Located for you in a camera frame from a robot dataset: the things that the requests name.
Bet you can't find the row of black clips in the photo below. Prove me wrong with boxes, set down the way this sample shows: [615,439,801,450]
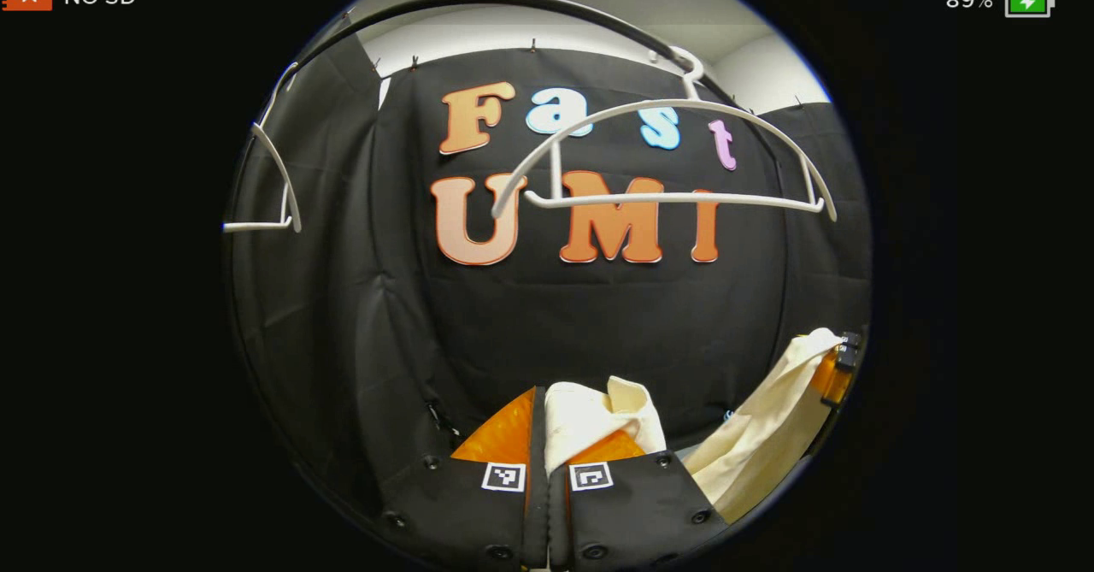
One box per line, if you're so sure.
[346,12,802,107]

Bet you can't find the white plastic clothes hanger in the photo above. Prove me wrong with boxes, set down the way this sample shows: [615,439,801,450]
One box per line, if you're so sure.
[222,61,303,234]
[491,46,838,222]

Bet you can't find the black backdrop cloth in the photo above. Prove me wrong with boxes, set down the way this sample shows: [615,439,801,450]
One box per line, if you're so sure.
[226,38,871,522]

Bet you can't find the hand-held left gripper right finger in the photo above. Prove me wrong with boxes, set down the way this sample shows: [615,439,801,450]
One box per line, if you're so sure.
[547,429,729,572]

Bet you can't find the cream button-up shirt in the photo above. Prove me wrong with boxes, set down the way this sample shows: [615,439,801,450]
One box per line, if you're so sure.
[544,327,844,526]

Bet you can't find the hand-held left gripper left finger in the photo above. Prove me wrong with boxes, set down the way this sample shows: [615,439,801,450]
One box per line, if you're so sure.
[380,386,548,572]

